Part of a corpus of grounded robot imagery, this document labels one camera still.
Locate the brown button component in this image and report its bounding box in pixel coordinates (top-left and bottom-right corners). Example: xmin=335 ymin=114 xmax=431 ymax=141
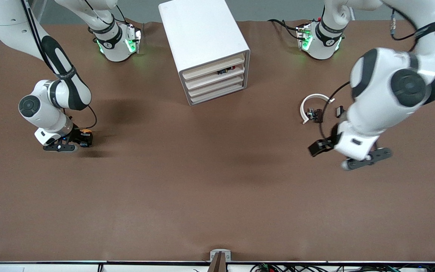
xmin=306 ymin=108 xmax=324 ymax=124

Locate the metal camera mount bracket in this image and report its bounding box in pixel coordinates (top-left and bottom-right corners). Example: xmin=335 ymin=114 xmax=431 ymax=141
xmin=208 ymin=249 xmax=231 ymax=272

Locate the black arm base cable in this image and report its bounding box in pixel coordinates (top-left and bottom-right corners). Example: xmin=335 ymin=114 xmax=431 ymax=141
xmin=268 ymin=18 xmax=305 ymax=40

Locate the white table edge rail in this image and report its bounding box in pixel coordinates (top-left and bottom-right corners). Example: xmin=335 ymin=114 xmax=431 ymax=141
xmin=0 ymin=261 xmax=435 ymax=272

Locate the white curved plastic ring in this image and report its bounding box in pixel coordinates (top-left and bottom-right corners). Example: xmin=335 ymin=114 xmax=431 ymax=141
xmin=300 ymin=93 xmax=336 ymax=125

